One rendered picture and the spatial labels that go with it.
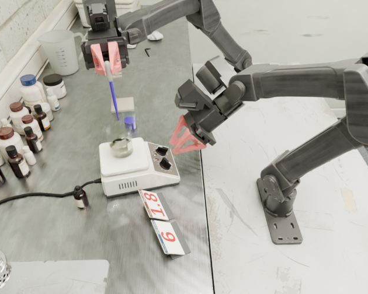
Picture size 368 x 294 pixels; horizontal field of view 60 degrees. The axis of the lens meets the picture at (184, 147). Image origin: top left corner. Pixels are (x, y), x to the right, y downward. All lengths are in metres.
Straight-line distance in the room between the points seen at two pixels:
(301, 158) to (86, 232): 0.51
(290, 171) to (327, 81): 0.22
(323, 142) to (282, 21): 1.75
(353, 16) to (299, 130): 1.50
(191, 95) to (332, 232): 0.47
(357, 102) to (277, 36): 1.84
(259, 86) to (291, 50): 1.80
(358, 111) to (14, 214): 0.78
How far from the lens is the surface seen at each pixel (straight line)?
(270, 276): 0.74
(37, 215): 0.88
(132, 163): 0.81
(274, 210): 0.80
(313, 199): 0.90
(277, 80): 0.62
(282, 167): 0.71
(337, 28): 2.49
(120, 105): 1.16
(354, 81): 0.54
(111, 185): 0.82
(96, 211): 0.84
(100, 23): 0.78
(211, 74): 0.73
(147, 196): 0.81
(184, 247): 0.75
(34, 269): 0.78
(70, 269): 0.75
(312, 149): 0.65
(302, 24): 2.38
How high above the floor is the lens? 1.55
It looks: 42 degrees down
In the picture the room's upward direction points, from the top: straight up
